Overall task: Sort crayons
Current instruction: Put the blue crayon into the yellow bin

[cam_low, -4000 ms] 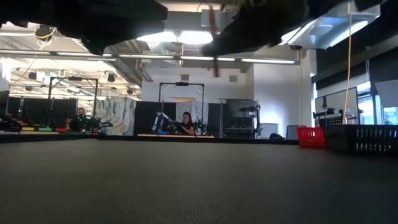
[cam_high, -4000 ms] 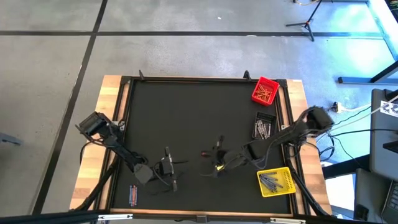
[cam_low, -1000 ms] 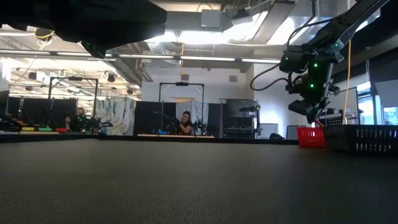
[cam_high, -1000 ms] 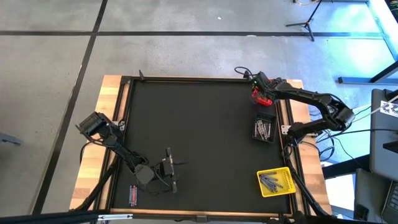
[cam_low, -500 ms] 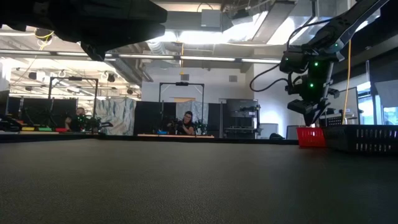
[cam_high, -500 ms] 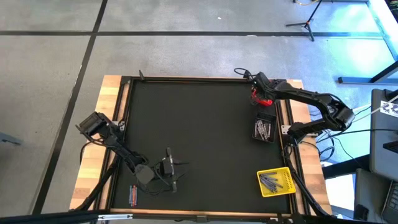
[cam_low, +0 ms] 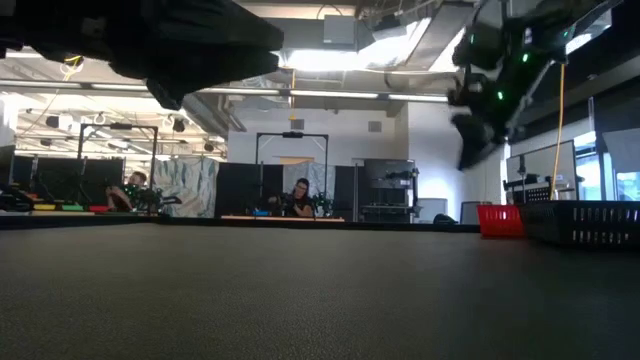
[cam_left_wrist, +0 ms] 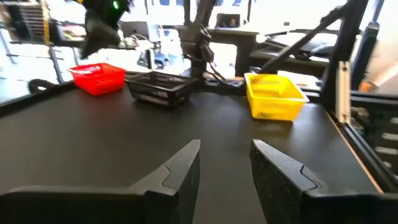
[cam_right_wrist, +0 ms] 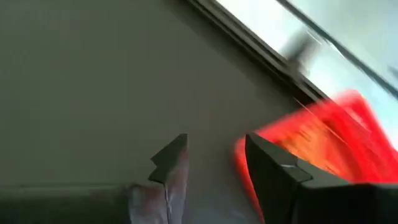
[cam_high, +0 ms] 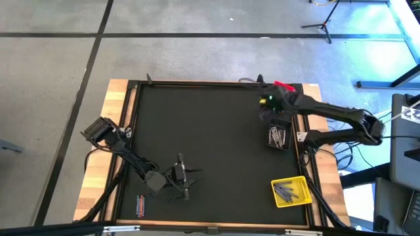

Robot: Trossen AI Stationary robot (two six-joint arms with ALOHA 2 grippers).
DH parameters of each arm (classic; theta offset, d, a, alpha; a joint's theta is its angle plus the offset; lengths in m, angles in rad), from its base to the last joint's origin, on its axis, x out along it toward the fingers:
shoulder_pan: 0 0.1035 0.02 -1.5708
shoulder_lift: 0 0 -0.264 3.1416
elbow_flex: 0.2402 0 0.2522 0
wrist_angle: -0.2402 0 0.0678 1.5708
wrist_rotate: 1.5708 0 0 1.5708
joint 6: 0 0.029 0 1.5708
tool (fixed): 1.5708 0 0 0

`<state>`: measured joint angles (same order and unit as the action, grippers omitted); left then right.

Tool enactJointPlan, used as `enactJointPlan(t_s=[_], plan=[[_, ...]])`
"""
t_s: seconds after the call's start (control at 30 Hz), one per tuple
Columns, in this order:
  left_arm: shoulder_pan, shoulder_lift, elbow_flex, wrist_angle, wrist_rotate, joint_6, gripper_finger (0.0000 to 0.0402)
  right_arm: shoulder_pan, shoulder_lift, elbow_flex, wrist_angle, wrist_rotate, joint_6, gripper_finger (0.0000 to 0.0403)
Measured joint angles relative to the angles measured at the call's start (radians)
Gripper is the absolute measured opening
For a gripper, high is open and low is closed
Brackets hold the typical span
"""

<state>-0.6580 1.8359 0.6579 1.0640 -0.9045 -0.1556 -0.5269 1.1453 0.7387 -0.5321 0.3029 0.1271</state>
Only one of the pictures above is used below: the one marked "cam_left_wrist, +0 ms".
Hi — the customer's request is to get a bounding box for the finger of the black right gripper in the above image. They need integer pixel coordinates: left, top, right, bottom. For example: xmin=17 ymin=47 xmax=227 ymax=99
xmin=79 ymin=12 xmax=123 ymax=60

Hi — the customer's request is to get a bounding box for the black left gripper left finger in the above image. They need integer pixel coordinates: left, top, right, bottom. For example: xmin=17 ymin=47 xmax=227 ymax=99
xmin=0 ymin=139 xmax=201 ymax=224

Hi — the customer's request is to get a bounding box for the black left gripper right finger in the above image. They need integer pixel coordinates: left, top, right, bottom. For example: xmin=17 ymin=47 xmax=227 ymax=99
xmin=249 ymin=138 xmax=398 ymax=224

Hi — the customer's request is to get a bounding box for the red plastic basket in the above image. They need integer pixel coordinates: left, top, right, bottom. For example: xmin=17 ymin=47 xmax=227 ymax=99
xmin=68 ymin=62 xmax=127 ymax=96

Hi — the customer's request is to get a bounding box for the black table mat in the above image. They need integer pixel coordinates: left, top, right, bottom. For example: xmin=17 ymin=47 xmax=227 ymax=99
xmin=0 ymin=77 xmax=384 ymax=224

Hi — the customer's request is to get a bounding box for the black perforated rack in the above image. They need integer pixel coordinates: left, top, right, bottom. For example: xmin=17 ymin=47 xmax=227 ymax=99
xmin=6 ymin=2 xmax=45 ymax=43

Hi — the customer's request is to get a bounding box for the black plastic basket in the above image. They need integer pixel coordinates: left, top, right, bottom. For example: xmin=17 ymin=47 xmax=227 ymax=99
xmin=124 ymin=70 xmax=199 ymax=110

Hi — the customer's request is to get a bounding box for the yellow plastic basket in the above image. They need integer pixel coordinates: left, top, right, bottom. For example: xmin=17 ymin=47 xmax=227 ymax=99
xmin=244 ymin=72 xmax=310 ymax=122

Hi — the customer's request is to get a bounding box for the small black monitor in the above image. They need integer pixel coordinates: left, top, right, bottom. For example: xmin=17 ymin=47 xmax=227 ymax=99
xmin=216 ymin=12 xmax=242 ymax=29

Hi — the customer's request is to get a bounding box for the grey desk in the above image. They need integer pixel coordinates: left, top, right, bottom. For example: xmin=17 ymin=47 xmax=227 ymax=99
xmin=174 ymin=24 xmax=333 ymax=78

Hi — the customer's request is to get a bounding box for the black support beam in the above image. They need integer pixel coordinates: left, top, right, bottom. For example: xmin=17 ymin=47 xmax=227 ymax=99
xmin=257 ymin=5 xmax=351 ymax=75

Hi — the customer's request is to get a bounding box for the aluminium bracket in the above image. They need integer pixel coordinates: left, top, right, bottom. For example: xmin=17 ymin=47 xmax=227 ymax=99
xmin=335 ymin=60 xmax=353 ymax=124

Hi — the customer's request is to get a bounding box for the black cable conduit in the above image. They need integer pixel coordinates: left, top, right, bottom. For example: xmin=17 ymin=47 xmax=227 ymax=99
xmin=203 ymin=60 xmax=247 ymax=90

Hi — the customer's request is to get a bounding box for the dark blue cylinder post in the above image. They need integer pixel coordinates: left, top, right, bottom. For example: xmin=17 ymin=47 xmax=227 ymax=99
xmin=351 ymin=0 xmax=381 ymax=91

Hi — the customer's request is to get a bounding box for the black upright frame post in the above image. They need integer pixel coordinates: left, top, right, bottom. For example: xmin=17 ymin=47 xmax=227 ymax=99
xmin=321 ymin=0 xmax=370 ymax=107

